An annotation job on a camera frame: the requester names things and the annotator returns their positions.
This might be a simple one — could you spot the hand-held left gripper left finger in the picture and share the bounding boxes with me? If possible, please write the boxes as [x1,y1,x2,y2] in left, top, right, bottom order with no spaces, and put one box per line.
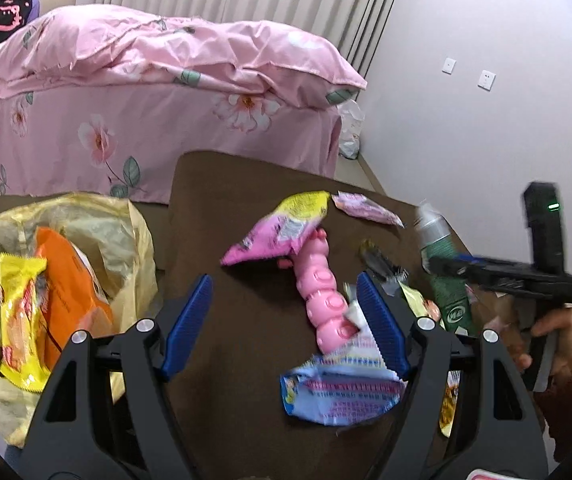
[18,274,214,480]

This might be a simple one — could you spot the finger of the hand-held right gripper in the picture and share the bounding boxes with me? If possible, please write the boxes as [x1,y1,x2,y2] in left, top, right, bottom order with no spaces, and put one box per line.
[428,254,472,280]

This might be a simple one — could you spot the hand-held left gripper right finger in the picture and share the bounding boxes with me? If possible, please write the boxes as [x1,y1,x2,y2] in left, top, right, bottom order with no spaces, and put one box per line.
[356,271,552,480]

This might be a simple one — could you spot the green spray bottle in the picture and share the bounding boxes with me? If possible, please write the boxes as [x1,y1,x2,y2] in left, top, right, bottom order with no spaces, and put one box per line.
[412,203,479,337]

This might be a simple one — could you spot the blue white wrapper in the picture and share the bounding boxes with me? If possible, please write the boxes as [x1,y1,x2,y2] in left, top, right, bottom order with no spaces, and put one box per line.
[280,305,409,426]

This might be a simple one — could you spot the yellow plastic bag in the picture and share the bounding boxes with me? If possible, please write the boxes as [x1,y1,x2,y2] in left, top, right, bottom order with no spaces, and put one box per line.
[0,192,159,448]

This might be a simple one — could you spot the person's right hand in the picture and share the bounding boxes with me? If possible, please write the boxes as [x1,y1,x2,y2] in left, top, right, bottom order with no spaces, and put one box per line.
[511,305,572,391]

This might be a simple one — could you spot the pale yellow wrapper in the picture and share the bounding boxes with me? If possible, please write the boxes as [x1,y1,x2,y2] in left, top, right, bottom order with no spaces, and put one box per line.
[398,282,442,323]

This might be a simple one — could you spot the black wrapper gold end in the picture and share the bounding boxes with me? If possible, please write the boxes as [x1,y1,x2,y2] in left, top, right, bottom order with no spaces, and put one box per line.
[358,239,409,281]

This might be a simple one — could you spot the pink plastic caterpillar toy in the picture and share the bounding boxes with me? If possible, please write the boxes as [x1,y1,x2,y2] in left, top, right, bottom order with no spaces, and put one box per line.
[277,227,361,356]

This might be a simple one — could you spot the small pink wrapper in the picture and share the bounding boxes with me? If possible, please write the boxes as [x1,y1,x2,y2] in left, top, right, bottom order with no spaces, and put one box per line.
[331,191,405,227]

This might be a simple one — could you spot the yellow patterned packet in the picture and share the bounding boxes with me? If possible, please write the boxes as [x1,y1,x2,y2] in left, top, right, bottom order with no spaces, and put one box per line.
[438,370,462,438]

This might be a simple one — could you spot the orange snack packet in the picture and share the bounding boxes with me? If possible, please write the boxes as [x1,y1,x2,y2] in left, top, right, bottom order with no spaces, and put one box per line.
[33,226,116,368]

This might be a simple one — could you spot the pink yellow snack packet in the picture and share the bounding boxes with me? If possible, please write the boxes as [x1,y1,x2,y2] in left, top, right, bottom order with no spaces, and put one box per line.
[220,191,331,267]

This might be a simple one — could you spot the white plastic bag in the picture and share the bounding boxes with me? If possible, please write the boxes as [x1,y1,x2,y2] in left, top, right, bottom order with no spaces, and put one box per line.
[338,100,367,159]

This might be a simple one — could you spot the yellow red snack packet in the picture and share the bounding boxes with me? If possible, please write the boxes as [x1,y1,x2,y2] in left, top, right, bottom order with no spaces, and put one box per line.
[0,252,56,393]

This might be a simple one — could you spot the pink floral duvet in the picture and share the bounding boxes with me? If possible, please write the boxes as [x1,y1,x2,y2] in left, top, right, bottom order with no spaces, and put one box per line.
[0,4,369,131]

